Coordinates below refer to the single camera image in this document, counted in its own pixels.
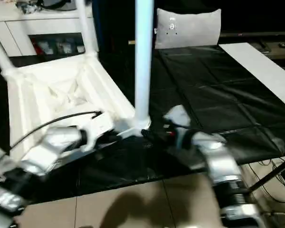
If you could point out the white plastic table top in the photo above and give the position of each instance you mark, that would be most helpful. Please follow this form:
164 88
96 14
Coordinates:
61 78

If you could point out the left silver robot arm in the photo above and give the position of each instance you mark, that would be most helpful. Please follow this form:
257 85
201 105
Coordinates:
52 145

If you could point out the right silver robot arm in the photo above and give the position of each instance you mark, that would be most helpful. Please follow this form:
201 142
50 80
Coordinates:
223 161

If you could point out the black work surface mat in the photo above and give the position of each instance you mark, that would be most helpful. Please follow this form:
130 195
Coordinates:
216 83

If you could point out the grey pillow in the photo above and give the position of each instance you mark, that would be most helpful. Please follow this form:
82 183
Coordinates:
192 28

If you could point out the black work table leg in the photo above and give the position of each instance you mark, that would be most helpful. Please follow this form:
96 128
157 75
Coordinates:
273 174

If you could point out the white flat board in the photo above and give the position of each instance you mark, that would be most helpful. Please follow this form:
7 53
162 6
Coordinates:
259 66

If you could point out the red bottle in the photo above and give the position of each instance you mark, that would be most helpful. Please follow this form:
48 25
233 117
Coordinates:
38 48

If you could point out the white sideboard with glass doors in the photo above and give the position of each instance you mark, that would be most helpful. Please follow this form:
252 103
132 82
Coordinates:
14 26

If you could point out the black tangled item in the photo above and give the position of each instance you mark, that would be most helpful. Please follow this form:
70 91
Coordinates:
28 7

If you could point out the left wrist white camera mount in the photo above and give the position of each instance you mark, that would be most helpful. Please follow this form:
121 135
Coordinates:
99 123

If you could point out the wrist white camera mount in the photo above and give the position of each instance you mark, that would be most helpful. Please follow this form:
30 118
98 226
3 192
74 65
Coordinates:
178 116
99 123

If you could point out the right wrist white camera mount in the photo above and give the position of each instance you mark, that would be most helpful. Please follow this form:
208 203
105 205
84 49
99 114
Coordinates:
178 116

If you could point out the black rail with red mark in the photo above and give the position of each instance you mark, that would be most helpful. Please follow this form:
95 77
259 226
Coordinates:
256 35

